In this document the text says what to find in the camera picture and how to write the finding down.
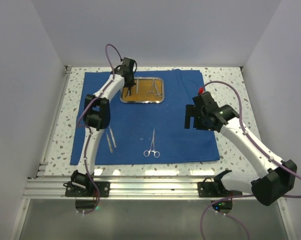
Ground steel forceps with ring handles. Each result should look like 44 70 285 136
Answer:
143 129 160 158

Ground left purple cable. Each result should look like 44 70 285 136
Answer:
75 43 123 216

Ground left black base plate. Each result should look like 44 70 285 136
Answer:
63 181 111 198

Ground steel tweezers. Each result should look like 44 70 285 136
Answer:
135 77 140 94
125 87 132 98

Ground red cable connector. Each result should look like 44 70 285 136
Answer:
198 87 205 94

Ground steel scissors with ring handles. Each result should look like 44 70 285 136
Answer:
146 79 164 99

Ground blue surgical cloth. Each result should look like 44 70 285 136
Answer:
79 69 220 165

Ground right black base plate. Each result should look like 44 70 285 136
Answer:
197 177 243 198

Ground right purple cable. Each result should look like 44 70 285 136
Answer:
199 80 301 240

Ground purple cable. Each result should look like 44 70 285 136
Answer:
75 43 123 216
199 80 301 240

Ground steel tray with orange mat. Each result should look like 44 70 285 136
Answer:
120 77 165 104

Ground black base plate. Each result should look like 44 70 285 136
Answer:
197 177 243 198
63 181 111 198

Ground aluminium rail frame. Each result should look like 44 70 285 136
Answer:
13 66 295 240

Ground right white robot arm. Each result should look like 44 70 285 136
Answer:
184 91 297 206

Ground steel scalpel handle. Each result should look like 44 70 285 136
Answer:
106 132 113 153
109 127 117 148

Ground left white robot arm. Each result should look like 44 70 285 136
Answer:
71 57 137 197

